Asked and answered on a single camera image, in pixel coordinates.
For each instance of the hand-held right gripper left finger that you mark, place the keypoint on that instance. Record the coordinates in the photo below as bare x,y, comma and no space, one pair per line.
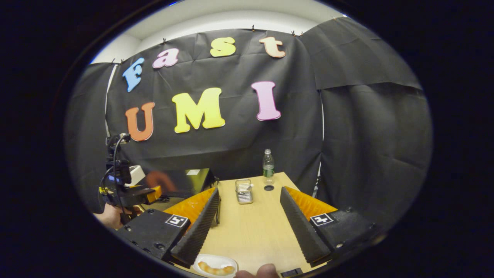
200,227

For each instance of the white plate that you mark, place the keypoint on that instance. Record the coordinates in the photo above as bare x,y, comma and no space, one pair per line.
214,258

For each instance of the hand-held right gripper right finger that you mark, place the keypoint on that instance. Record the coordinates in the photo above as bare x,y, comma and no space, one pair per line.
301,227

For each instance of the white toaster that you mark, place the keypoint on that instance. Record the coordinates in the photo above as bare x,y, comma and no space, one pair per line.
137,173

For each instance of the golden bread roll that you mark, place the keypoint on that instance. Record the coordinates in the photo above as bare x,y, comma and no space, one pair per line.
216,269

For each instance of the clear plastic water bottle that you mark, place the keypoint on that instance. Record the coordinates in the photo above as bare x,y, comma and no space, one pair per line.
268,168

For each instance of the black electric oven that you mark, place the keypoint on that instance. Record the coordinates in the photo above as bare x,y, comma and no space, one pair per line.
185,183

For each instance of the small black round disc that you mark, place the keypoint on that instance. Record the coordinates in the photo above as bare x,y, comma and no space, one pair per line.
269,188

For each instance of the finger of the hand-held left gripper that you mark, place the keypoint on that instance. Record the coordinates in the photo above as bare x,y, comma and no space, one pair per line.
154,194

